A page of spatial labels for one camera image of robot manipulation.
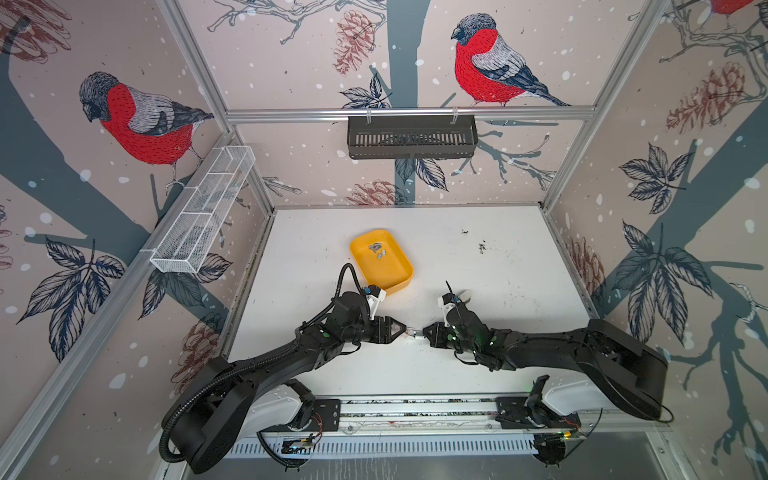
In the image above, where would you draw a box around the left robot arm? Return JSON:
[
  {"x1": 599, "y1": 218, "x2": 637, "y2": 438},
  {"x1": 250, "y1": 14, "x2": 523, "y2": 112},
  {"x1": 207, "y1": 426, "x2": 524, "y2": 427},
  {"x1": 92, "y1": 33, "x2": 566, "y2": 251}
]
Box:
[{"x1": 158, "y1": 263, "x2": 406, "y2": 473}]

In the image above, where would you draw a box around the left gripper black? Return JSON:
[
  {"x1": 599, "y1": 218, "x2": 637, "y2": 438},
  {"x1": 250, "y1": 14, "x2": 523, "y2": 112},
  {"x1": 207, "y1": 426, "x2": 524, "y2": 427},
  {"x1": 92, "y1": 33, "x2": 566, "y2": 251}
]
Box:
[{"x1": 341, "y1": 315, "x2": 407, "y2": 344}]

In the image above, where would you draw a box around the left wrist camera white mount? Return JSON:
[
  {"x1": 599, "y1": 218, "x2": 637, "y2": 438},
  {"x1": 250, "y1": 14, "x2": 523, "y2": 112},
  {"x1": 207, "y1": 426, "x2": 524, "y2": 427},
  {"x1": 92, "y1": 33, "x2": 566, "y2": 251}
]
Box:
[{"x1": 363, "y1": 285, "x2": 386, "y2": 321}]

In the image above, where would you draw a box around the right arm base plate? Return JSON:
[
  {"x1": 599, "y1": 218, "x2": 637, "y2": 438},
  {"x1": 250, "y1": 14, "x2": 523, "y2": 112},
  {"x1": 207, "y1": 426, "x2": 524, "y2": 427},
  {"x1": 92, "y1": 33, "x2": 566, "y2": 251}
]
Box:
[{"x1": 495, "y1": 396, "x2": 581, "y2": 430}]

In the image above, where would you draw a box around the yellow plastic tray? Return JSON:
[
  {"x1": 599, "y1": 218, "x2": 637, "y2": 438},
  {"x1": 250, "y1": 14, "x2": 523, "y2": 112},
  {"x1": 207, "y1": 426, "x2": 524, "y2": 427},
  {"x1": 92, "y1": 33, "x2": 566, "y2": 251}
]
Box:
[{"x1": 350, "y1": 229, "x2": 414, "y2": 295}]

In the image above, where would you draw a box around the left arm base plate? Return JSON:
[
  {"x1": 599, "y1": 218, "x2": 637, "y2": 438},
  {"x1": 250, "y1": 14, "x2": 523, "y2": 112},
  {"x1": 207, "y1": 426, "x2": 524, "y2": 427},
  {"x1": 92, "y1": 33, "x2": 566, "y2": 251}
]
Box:
[{"x1": 296, "y1": 399, "x2": 341, "y2": 432}]

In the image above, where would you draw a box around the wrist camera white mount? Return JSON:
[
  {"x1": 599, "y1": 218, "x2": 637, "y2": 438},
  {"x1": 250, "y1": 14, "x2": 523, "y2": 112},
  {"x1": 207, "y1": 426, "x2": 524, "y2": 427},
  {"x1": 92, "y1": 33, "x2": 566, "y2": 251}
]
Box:
[
  {"x1": 363, "y1": 285, "x2": 386, "y2": 321},
  {"x1": 439, "y1": 282, "x2": 464, "y2": 314}
]

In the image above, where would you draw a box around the black hanging wire basket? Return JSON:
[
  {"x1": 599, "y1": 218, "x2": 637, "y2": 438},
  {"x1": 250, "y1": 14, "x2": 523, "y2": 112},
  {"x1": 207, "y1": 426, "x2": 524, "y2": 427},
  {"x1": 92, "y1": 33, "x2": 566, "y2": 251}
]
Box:
[{"x1": 347, "y1": 115, "x2": 479, "y2": 160}]

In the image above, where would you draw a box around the aluminium rail front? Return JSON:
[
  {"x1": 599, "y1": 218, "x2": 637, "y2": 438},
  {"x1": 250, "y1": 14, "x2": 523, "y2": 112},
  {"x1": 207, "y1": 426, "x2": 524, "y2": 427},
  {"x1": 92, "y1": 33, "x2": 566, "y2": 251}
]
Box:
[{"x1": 173, "y1": 392, "x2": 667, "y2": 436}]

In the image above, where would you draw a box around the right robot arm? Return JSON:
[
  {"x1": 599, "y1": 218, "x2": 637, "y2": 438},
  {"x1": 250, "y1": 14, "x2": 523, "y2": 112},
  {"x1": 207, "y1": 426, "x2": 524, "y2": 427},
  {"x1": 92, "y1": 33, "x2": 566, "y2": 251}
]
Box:
[{"x1": 423, "y1": 303, "x2": 668, "y2": 421}]

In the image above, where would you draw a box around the staple strips pile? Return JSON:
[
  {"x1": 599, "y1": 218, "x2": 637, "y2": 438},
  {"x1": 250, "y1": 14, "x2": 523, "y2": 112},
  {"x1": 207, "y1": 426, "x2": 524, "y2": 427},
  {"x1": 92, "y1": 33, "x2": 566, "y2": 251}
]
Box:
[{"x1": 369, "y1": 242, "x2": 387, "y2": 260}]

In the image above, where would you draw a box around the white wire mesh shelf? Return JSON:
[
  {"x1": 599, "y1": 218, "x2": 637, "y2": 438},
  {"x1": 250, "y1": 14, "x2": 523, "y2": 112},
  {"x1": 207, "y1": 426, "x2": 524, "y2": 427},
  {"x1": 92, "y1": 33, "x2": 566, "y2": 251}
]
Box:
[{"x1": 150, "y1": 145, "x2": 255, "y2": 274}]

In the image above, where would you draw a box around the white pink stapler body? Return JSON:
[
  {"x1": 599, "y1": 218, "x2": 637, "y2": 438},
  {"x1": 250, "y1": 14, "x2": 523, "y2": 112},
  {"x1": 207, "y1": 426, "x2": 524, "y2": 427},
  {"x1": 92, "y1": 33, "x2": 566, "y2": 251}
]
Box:
[{"x1": 406, "y1": 327, "x2": 424, "y2": 338}]

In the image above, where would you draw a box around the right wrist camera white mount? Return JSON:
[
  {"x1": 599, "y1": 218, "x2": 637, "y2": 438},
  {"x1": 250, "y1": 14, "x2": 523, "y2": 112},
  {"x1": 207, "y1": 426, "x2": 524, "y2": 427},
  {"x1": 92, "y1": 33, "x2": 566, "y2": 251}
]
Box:
[{"x1": 439, "y1": 282, "x2": 464, "y2": 314}]

